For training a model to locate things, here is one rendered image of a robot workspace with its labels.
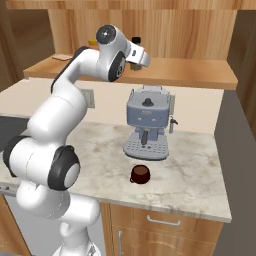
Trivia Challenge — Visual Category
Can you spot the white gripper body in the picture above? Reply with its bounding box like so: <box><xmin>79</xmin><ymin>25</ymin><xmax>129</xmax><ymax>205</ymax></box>
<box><xmin>125</xmin><ymin>46</ymin><xmax>151</xmax><ymax>69</ymax></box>

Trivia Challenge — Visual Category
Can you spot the yellow honey bottle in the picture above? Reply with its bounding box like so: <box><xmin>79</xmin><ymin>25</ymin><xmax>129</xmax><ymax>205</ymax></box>
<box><xmin>87</xmin><ymin>38</ymin><xmax>100</xmax><ymax>51</ymax></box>

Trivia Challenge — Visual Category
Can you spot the wooden cabinet door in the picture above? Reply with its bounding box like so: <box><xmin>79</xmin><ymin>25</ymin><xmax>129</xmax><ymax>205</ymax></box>
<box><xmin>227</xmin><ymin>9</ymin><xmax>256</xmax><ymax>141</ymax></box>
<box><xmin>0</xmin><ymin>0</ymin><xmax>25</xmax><ymax>93</ymax></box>

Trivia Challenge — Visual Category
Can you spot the dark red mug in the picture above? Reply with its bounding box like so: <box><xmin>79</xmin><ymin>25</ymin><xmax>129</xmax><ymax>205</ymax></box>
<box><xmin>129</xmin><ymin>164</ymin><xmax>151</xmax><ymax>185</ymax></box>

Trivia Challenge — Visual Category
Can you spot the grey coffee machine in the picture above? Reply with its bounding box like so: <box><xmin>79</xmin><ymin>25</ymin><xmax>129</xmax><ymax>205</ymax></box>
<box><xmin>122</xmin><ymin>84</ymin><xmax>179</xmax><ymax>162</ymax></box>

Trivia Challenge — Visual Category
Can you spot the flat brown board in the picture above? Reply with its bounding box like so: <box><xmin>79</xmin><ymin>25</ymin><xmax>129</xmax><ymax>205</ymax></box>
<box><xmin>51</xmin><ymin>53</ymin><xmax>73</xmax><ymax>62</ymax></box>

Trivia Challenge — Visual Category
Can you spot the dark grey hob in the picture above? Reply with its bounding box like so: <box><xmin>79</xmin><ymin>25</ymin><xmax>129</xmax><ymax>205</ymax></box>
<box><xmin>0</xmin><ymin>115</ymin><xmax>30</xmax><ymax>154</ymax></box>

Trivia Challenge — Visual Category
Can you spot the wooden drawer front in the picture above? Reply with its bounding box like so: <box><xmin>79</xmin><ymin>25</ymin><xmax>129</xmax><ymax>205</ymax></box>
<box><xmin>109</xmin><ymin>203</ymin><xmax>224</xmax><ymax>242</ymax></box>

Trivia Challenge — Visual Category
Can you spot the wooden cupboard door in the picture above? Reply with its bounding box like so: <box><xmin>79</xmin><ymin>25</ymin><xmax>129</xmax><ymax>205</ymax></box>
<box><xmin>111</xmin><ymin>225</ymin><xmax>218</xmax><ymax>256</ymax></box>

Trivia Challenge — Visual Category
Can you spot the grey appliance front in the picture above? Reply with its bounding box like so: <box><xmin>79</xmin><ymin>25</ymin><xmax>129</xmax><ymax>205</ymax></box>
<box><xmin>0</xmin><ymin>184</ymin><xmax>107</xmax><ymax>256</ymax></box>

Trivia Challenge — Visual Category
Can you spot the open wooden wall cabinet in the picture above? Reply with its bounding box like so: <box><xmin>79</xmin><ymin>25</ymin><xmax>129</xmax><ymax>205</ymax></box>
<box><xmin>6</xmin><ymin>0</ymin><xmax>256</xmax><ymax>91</ymax></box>

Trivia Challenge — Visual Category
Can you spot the grey wall socket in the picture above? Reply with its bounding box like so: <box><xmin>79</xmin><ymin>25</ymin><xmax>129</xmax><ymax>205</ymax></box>
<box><xmin>80</xmin><ymin>88</ymin><xmax>96</xmax><ymax>110</ymax></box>

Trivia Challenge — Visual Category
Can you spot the silver drawer handle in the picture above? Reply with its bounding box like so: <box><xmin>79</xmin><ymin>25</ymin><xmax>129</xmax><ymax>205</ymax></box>
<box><xmin>146</xmin><ymin>214</ymin><xmax>182</xmax><ymax>227</ymax></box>

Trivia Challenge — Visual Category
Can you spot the silver cupboard door handle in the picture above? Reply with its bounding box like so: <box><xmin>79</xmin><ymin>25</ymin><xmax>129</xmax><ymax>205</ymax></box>
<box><xmin>117</xmin><ymin>229</ymin><xmax>125</xmax><ymax>256</ymax></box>

